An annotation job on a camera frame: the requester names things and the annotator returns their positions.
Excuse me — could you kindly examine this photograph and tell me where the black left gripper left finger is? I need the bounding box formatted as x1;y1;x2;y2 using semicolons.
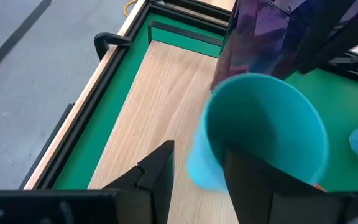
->
102;139;176;224

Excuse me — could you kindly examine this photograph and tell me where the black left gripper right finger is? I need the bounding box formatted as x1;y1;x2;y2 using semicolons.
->
222;145;324;224

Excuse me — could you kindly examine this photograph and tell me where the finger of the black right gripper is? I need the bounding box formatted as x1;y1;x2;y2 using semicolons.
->
298;0;358;75

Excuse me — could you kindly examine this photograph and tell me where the teal plastic cup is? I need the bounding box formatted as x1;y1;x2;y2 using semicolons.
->
186;72;330;192

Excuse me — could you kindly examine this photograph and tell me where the green table mat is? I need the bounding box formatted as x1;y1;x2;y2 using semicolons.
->
51;11;358;192

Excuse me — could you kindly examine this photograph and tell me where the wooden board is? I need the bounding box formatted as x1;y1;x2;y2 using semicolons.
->
86;21;241;224

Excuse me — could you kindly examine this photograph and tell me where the black table clamp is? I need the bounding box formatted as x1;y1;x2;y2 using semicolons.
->
93;31;133;61

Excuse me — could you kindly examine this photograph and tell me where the black metal table frame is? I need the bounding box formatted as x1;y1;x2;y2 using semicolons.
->
19;0;358;191

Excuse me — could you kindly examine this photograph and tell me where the yellow cable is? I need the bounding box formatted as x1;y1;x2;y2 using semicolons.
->
122;0;139;17

